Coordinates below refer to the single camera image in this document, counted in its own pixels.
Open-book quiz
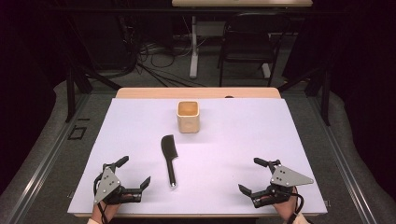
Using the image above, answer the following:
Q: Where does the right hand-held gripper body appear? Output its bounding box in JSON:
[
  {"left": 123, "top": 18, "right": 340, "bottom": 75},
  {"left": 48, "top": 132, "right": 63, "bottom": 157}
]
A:
[{"left": 251, "top": 159, "right": 315, "bottom": 209}]

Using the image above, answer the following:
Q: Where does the person's left hand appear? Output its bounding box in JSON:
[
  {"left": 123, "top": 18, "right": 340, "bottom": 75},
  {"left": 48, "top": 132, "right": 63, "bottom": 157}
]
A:
[{"left": 92, "top": 202, "right": 120, "bottom": 223}]

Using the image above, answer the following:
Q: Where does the bundle of floor cables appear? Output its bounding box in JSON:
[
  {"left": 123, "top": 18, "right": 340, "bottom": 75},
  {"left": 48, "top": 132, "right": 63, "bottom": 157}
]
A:
[{"left": 124, "top": 15, "right": 206, "bottom": 88}]

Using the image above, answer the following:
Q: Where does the wooden table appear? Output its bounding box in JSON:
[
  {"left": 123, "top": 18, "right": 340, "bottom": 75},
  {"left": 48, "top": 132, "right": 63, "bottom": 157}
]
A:
[{"left": 74, "top": 87, "right": 329, "bottom": 218}]

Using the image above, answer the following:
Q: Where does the black chair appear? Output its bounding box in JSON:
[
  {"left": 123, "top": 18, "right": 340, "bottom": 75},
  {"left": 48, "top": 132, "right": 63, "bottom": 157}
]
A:
[{"left": 217, "top": 12, "right": 292, "bottom": 88}]

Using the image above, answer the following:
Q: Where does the person's right hand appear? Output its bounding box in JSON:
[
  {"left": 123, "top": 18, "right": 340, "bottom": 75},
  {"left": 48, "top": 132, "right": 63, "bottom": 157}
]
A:
[{"left": 274, "top": 188, "right": 302, "bottom": 222}]

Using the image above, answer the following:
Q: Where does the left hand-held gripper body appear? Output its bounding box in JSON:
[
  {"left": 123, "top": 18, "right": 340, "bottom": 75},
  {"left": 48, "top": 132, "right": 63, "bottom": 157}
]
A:
[{"left": 92, "top": 162, "right": 143, "bottom": 205}]

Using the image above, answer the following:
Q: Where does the white table mat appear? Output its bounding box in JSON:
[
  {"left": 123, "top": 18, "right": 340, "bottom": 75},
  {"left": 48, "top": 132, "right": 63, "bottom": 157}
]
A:
[{"left": 67, "top": 97, "right": 328, "bottom": 216}]

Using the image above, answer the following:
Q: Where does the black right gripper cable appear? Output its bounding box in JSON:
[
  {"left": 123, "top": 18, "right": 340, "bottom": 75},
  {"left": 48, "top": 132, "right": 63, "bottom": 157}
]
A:
[{"left": 286, "top": 191, "right": 304, "bottom": 224}]

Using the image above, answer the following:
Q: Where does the metal floor rail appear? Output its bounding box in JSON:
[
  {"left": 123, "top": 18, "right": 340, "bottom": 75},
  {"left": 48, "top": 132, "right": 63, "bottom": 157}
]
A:
[
  {"left": 306, "top": 92, "right": 379, "bottom": 224},
  {"left": 0, "top": 92, "right": 92, "bottom": 224}
]

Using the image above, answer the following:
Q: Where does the black metal stand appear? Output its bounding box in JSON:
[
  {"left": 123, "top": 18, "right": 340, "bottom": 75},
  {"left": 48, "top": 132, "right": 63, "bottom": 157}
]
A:
[
  {"left": 276, "top": 62, "right": 332, "bottom": 127},
  {"left": 64, "top": 18, "right": 123, "bottom": 124}
]

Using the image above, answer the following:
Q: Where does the beige square cup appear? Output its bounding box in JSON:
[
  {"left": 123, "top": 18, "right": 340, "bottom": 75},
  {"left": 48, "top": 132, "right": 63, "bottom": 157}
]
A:
[{"left": 177, "top": 100, "right": 201, "bottom": 134}]

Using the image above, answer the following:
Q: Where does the white-legged desk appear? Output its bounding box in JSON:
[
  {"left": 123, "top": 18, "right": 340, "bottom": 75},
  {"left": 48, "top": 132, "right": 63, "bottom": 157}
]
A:
[{"left": 171, "top": 0, "right": 314, "bottom": 79}]

